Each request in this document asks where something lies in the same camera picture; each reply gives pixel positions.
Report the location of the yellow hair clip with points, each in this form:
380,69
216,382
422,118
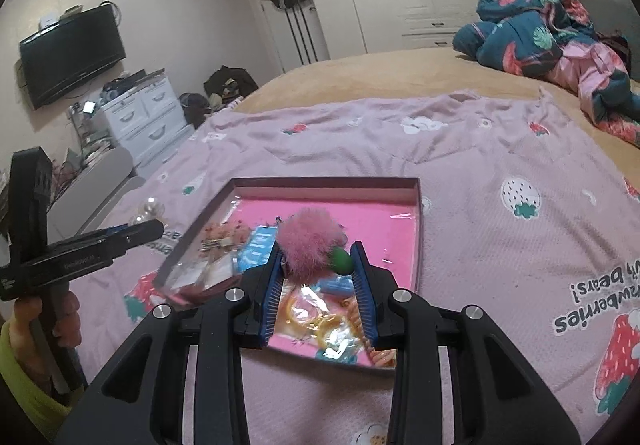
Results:
310,320

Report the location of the white chest of drawers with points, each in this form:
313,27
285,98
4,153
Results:
145,120

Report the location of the teal floral quilt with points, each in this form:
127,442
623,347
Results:
520,40

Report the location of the shallow pink cardboard box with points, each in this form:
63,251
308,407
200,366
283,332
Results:
417,245

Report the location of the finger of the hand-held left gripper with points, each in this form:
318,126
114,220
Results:
140,235

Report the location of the white pearl hair clip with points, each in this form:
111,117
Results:
149,212

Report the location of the beige bed sheet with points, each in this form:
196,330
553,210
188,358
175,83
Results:
375,75

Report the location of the grey chair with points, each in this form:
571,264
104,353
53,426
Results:
95,190

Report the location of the person's left forearm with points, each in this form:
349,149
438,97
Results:
22,375

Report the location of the black wall television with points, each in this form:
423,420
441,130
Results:
70,57

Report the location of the clear plastic bag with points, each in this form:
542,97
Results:
205,272

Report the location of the brown floral bow hair clip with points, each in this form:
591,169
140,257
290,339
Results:
225,235

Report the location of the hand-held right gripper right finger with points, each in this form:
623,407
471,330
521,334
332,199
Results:
364,297

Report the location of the pink strawberry printed blanket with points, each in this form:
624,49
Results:
500,265

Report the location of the person's left hand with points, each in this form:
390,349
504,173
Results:
67,320

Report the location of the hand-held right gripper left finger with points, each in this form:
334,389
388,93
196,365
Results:
272,297

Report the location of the dark bags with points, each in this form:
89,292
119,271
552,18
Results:
225,82

